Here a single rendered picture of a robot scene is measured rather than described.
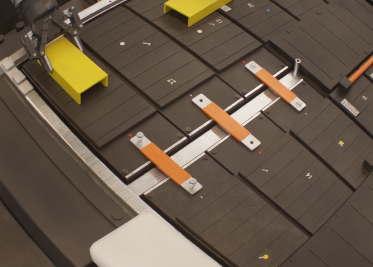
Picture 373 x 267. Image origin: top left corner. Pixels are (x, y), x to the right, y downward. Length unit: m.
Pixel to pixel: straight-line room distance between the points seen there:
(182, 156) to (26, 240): 0.35
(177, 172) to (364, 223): 0.38
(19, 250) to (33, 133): 0.22
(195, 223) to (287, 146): 0.24
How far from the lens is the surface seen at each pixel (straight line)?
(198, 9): 1.48
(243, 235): 1.16
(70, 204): 1.06
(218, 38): 1.46
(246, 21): 1.52
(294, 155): 1.28
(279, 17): 1.55
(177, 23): 1.48
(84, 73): 1.33
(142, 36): 1.45
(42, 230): 1.03
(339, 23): 1.60
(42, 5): 1.35
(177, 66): 1.39
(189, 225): 1.16
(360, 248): 1.18
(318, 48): 1.49
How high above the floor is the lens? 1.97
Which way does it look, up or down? 48 degrees down
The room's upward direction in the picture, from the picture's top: 6 degrees clockwise
